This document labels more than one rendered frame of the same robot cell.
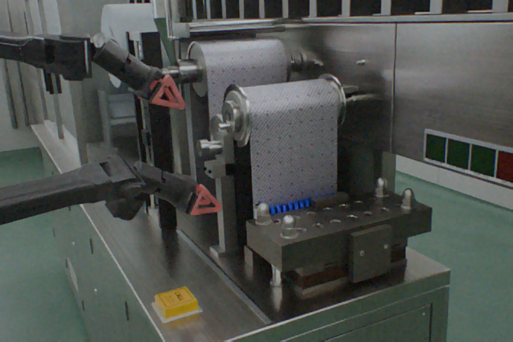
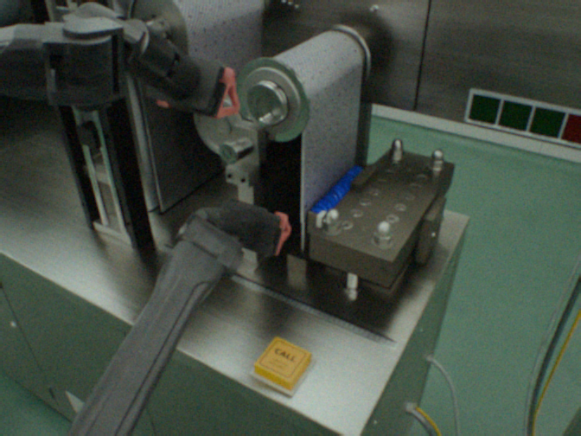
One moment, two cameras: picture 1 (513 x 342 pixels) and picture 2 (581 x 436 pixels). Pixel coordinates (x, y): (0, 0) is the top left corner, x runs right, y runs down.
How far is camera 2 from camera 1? 72 cm
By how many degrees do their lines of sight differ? 35
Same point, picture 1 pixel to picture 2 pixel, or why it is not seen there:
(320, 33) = not seen: outside the picture
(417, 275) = (456, 234)
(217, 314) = (336, 357)
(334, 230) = (415, 221)
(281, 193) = (322, 184)
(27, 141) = not seen: outside the picture
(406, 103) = (443, 59)
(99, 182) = (215, 275)
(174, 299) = (284, 362)
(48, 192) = (179, 332)
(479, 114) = (548, 76)
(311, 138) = (343, 112)
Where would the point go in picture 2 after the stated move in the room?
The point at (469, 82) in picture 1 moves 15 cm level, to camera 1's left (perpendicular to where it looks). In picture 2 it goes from (540, 42) to (488, 54)
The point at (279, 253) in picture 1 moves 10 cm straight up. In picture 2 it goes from (388, 268) to (395, 221)
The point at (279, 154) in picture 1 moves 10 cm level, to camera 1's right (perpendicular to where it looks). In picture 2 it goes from (322, 140) to (364, 128)
